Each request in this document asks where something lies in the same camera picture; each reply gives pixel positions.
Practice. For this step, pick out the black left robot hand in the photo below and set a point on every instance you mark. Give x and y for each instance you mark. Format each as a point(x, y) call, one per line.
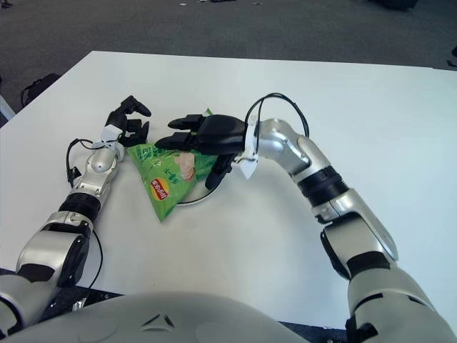
point(119, 119)

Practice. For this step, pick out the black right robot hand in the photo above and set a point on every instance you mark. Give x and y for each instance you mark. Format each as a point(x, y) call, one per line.
point(221, 135)

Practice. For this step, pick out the green snack chip bag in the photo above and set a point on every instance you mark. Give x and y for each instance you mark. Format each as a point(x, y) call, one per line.
point(160, 171)

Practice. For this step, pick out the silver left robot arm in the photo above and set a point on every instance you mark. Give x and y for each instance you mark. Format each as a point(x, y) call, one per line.
point(101, 164)

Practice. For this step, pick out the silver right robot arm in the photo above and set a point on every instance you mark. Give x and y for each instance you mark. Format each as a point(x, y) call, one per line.
point(285, 143)

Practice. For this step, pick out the white plate black rim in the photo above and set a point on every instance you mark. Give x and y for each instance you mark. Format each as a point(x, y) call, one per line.
point(196, 199)

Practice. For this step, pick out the black backpack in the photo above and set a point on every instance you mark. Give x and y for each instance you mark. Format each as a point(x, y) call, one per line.
point(39, 85)

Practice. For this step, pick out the white table leg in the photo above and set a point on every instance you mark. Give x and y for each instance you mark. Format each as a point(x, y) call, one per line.
point(5, 109)

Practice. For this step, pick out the silver robot torso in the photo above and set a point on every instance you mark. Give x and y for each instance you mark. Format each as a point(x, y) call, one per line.
point(178, 321)

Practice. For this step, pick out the large black floor object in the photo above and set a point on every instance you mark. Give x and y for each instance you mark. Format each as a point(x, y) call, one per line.
point(392, 3)

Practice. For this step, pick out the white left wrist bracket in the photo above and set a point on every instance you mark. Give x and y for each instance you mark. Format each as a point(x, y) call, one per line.
point(109, 134)

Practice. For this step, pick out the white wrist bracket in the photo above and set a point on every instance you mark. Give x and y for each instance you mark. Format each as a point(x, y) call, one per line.
point(109, 134)
point(248, 168)

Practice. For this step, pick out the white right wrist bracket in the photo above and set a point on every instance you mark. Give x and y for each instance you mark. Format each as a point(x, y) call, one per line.
point(248, 168)

